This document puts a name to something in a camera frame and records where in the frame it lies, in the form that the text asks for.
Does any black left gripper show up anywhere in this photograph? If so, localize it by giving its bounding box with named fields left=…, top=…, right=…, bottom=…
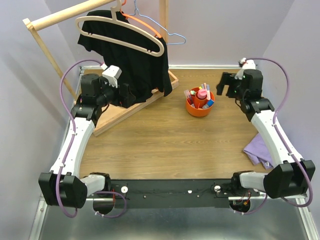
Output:
left=96, top=76, right=136, bottom=108

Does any blue capped white marker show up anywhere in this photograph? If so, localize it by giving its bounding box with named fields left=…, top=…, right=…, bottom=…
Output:
left=204, top=83, right=210, bottom=92

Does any pink lidded pen tube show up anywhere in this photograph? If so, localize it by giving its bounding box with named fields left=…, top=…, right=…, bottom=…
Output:
left=196, top=89, right=207, bottom=100

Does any orange round pen organizer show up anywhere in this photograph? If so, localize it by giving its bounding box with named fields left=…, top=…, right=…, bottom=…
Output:
left=185, top=87, right=216, bottom=117

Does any blue glue stick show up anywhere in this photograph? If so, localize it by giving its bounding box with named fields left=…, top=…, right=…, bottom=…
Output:
left=206, top=99, right=215, bottom=107

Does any red clear pen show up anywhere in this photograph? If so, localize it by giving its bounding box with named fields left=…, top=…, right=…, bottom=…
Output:
left=187, top=98, right=193, bottom=106

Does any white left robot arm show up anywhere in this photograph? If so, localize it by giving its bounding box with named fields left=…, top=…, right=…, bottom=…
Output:
left=38, top=66, right=136, bottom=209

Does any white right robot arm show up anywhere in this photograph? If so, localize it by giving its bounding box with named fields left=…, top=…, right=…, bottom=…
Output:
left=216, top=69, right=316, bottom=199

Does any wooden clothes rack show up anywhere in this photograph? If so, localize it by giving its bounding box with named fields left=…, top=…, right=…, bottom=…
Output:
left=22, top=0, right=163, bottom=136

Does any black t-shirt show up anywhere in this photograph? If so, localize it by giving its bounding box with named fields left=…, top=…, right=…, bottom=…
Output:
left=78, top=21, right=173, bottom=103

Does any purple cloth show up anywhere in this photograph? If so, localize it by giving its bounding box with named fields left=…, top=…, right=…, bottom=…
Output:
left=243, top=133, right=274, bottom=169

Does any orange hanger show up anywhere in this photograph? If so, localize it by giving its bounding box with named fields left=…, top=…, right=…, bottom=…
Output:
left=120, top=10, right=162, bottom=38

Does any beige plastic hanger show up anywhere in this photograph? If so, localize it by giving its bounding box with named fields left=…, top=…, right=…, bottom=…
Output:
left=75, top=0, right=165, bottom=57

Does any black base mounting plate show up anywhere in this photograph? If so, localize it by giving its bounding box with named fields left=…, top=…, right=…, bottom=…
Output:
left=111, top=178, right=259, bottom=209

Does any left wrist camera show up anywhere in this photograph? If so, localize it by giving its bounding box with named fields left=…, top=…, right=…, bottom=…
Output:
left=102, top=65, right=122, bottom=88

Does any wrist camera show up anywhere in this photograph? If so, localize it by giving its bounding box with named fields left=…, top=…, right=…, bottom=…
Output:
left=102, top=65, right=122, bottom=88
left=234, top=57, right=256, bottom=80

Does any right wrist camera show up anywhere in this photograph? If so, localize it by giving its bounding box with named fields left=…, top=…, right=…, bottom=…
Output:
left=234, top=57, right=256, bottom=80

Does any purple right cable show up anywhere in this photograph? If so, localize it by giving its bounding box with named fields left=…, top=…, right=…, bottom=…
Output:
left=233, top=57, right=314, bottom=216

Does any purple cable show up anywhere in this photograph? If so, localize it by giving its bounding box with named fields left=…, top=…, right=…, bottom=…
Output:
left=233, top=57, right=314, bottom=216
left=56, top=59, right=128, bottom=219

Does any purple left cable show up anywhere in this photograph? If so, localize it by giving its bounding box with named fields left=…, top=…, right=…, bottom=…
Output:
left=56, top=59, right=128, bottom=219

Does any blue wire hanger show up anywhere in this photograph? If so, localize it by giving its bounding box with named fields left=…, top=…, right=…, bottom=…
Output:
left=132, top=0, right=187, bottom=46

